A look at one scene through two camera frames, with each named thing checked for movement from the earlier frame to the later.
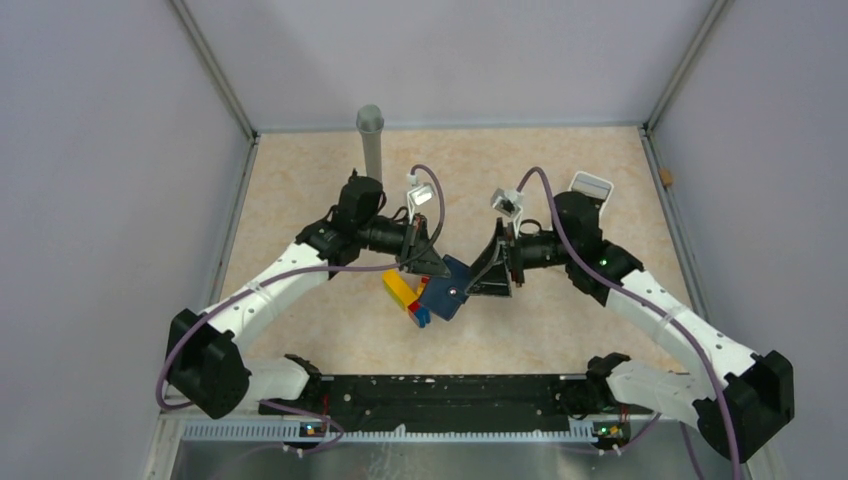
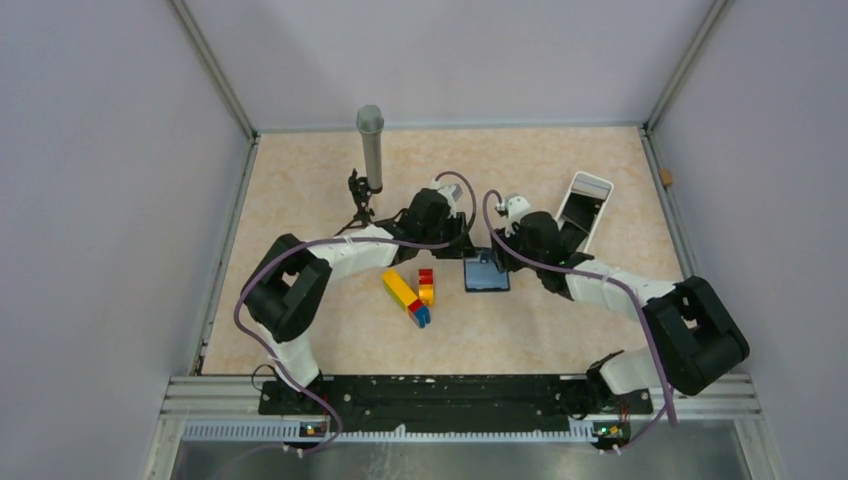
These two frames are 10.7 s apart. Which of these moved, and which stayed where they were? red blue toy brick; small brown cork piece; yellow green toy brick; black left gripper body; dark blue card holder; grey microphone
Moved: dark blue card holder; black left gripper body
Stayed: small brown cork piece; red blue toy brick; grey microphone; yellow green toy brick
